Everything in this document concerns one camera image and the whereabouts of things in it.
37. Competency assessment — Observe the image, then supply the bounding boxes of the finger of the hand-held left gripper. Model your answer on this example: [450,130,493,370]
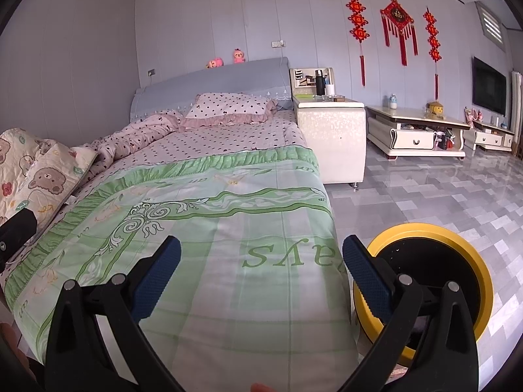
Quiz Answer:
[0,208,39,273]

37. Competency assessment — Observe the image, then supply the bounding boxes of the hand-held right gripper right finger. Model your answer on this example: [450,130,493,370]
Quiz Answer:
[341,235,479,392]

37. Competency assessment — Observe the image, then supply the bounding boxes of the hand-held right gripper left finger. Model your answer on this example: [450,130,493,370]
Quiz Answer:
[45,235,182,392]

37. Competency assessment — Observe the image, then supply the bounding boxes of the yellow-rimmed waste bin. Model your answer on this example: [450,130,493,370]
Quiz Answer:
[352,222,494,368]

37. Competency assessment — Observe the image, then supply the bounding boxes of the bear-printed quilt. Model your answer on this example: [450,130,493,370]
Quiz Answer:
[0,128,101,229]

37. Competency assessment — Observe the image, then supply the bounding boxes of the green floral bedspread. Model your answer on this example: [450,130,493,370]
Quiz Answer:
[0,145,360,392]

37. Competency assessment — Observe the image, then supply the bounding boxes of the white bedside cabinet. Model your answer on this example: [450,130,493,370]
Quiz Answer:
[289,67,367,188]

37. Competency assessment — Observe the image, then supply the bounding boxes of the white coffee table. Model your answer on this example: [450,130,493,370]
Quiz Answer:
[365,105,471,161]

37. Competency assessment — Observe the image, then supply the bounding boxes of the pink dotted quilt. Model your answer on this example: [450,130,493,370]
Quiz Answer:
[71,110,184,168]

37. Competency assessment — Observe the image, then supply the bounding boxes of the pink dotted bed sheet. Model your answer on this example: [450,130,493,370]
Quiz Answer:
[67,110,308,197]

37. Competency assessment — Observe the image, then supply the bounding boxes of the white low cabinet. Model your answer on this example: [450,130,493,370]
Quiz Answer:
[470,120,516,153]

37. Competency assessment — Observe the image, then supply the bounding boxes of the pink dotted pillow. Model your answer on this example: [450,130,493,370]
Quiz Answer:
[180,92,279,128]

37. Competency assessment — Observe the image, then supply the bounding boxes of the pink figurines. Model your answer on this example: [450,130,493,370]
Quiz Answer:
[464,106,483,128]

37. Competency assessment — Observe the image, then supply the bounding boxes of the blue-grey bed headboard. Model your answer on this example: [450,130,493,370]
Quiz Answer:
[130,57,295,123]

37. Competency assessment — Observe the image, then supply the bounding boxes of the black television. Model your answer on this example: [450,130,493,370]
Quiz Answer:
[472,56,507,116]

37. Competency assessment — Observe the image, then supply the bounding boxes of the red tasselled diamond ornament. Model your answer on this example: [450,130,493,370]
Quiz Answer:
[380,0,419,67]

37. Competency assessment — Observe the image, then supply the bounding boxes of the louvred window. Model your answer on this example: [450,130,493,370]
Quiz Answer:
[476,2,507,52]

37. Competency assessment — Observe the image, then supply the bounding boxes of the red knot string ornament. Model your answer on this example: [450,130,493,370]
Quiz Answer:
[423,6,444,101]
[343,0,370,87]

